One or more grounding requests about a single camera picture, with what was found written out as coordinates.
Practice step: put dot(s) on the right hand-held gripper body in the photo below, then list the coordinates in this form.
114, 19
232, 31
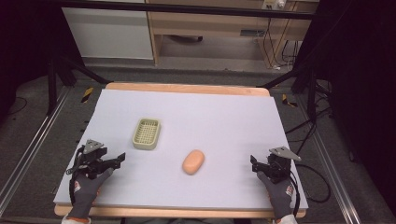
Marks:
280, 165

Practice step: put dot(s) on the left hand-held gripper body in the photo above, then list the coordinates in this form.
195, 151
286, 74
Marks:
93, 155

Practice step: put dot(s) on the person's right hand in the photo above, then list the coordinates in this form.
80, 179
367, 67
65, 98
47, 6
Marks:
278, 194

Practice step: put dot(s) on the person's left hand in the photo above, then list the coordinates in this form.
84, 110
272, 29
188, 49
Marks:
87, 189

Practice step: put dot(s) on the pale green soap dish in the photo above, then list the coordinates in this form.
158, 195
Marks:
146, 133

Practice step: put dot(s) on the yellow black striped tape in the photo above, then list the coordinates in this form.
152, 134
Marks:
87, 95
288, 101

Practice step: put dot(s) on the orange soap bar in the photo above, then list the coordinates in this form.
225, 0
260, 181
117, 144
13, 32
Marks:
193, 162

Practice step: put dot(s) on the white foam mat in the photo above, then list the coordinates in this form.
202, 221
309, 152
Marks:
193, 118

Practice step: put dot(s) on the black metal stand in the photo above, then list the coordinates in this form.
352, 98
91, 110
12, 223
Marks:
306, 84
63, 77

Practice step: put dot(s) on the white cabinet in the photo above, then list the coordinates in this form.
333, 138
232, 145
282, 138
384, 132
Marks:
107, 32

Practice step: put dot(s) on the wooden desk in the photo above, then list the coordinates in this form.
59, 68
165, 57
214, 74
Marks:
214, 25

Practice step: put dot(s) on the white power strip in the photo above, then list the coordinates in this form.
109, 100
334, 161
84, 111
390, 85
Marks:
273, 4

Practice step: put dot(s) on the metal floor rail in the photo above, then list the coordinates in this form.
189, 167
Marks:
32, 146
333, 177

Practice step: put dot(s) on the black horizontal frame bar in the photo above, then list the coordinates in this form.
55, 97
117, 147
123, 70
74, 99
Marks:
186, 8

